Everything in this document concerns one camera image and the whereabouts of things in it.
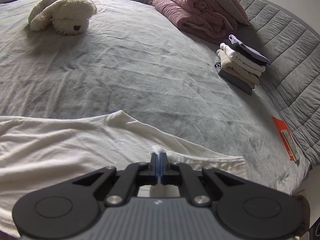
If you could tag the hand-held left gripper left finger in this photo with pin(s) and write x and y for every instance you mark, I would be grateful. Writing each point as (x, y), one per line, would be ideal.
(156, 170)

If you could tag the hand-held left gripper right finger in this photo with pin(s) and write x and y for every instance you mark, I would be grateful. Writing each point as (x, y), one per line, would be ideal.
(163, 170)

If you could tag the white pants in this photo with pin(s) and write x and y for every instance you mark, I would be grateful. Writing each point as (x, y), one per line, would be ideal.
(75, 142)

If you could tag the bed with grey sheet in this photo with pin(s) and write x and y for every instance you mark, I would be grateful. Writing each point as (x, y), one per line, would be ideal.
(137, 75)

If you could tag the folded grey garment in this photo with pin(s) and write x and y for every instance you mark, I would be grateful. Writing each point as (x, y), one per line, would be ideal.
(235, 82)

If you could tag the orange booklet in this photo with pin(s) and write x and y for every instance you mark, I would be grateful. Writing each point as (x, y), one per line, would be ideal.
(278, 127)

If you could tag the patterned card box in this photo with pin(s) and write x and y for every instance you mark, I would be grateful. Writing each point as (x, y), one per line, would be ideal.
(291, 145)

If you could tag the folded dark garment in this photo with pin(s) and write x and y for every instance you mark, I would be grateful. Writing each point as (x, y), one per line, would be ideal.
(246, 55)

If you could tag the folded purple garment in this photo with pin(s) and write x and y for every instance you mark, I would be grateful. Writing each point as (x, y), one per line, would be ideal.
(252, 51)

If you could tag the folded pink quilt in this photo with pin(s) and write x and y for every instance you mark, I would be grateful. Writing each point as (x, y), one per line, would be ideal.
(195, 12)

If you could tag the grey quilted headboard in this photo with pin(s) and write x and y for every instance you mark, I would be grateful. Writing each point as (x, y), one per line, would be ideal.
(282, 55)

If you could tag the white plush dog toy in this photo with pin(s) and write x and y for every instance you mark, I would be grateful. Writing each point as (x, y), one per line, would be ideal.
(65, 12)

